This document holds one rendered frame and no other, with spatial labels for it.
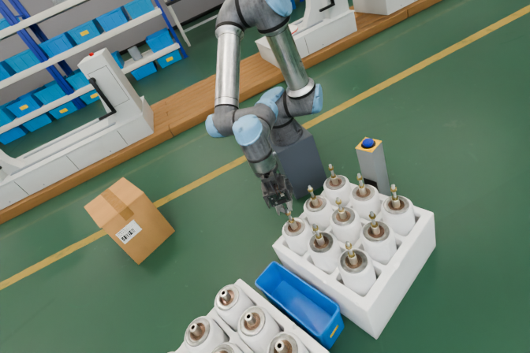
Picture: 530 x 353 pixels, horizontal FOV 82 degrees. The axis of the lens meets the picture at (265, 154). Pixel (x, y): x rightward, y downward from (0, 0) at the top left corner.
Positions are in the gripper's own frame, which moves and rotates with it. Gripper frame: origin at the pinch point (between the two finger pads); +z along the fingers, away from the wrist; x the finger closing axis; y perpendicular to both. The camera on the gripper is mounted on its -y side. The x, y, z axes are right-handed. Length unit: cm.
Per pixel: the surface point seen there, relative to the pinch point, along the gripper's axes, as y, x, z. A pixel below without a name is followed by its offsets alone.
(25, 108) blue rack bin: -378, -353, 1
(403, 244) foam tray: 14.6, 30.1, 16.4
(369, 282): 23.8, 16.2, 14.6
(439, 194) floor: -14, 57, 35
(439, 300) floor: 24, 35, 34
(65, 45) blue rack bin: -404, -254, -51
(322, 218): -1.7, 9.7, 12.4
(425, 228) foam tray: 10.5, 39.0, 17.7
